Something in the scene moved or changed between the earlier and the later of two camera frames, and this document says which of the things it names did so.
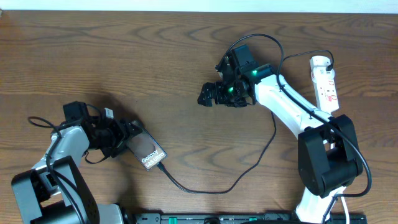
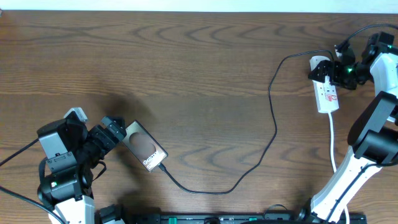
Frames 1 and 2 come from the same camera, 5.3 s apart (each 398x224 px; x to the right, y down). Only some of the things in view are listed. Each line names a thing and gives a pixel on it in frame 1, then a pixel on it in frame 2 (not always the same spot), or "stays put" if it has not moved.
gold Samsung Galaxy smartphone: x=145 y=149 stays put
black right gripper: x=218 y=87 → x=334 y=77
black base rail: x=339 y=218 stays put
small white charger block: x=225 y=68 → x=343 y=51
